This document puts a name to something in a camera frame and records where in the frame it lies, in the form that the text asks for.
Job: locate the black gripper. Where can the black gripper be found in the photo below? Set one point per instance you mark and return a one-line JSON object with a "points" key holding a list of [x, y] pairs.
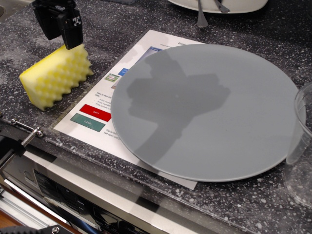
{"points": [[55, 22]]}

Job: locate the yellow foam sponge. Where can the yellow foam sponge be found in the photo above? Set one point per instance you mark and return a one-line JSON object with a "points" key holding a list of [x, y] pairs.
{"points": [[55, 75]]}

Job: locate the grey round plate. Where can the grey round plate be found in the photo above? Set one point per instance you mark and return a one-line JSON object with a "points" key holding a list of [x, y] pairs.
{"points": [[205, 112]]}

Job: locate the laminated instruction sheet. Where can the laminated instruction sheet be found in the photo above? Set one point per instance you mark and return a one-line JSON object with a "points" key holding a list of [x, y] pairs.
{"points": [[89, 120]]}

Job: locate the metal utensil in dish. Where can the metal utensil in dish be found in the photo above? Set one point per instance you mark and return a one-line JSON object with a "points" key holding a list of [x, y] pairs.
{"points": [[221, 7]]}

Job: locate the white dish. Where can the white dish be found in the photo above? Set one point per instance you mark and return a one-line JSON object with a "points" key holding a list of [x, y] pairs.
{"points": [[235, 6]]}

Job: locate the stainless dishwasher control panel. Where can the stainless dishwasher control panel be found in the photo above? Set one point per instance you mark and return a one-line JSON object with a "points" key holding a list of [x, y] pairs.
{"points": [[90, 198]]}

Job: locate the clear plastic cup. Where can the clear plastic cup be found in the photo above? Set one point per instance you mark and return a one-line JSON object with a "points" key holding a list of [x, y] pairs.
{"points": [[298, 167]]}

